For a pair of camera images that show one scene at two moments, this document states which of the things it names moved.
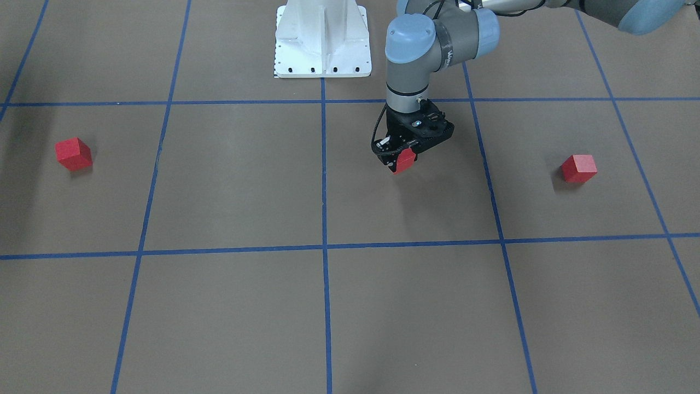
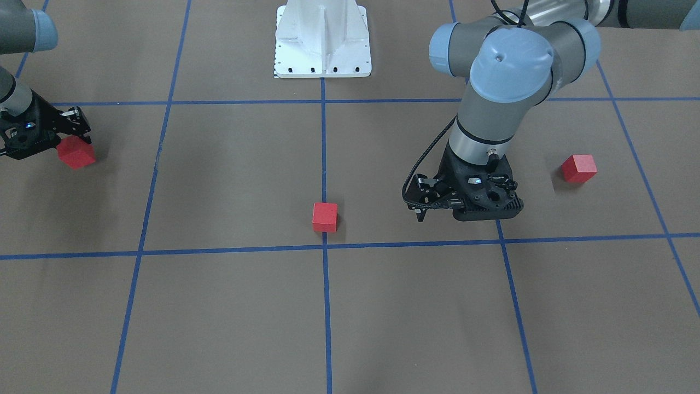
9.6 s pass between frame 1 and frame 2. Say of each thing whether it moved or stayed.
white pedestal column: stayed
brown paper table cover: stayed
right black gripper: moved
